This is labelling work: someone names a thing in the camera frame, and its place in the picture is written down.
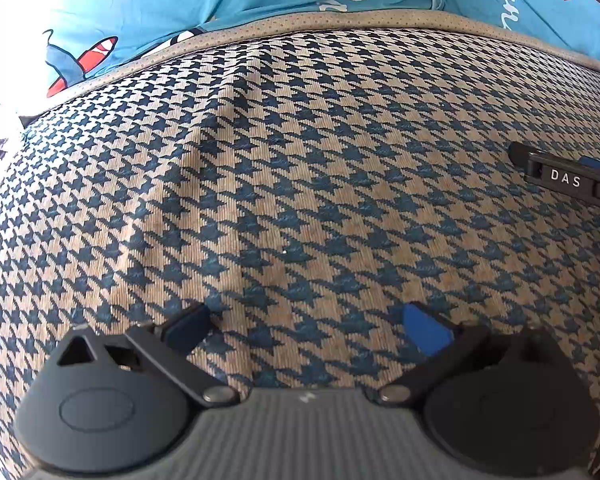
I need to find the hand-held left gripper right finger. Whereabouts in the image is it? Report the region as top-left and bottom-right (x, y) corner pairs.
(380, 302), (566, 406)

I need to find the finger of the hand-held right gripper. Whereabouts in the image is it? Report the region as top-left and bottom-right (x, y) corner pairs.
(509, 141), (600, 181)
(524, 157), (600, 207)

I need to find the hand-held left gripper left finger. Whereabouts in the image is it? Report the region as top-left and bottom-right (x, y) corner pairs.
(55, 302), (241, 408)

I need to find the houndstooth bed mat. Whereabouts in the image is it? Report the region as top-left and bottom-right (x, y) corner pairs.
(0, 10), (600, 480)

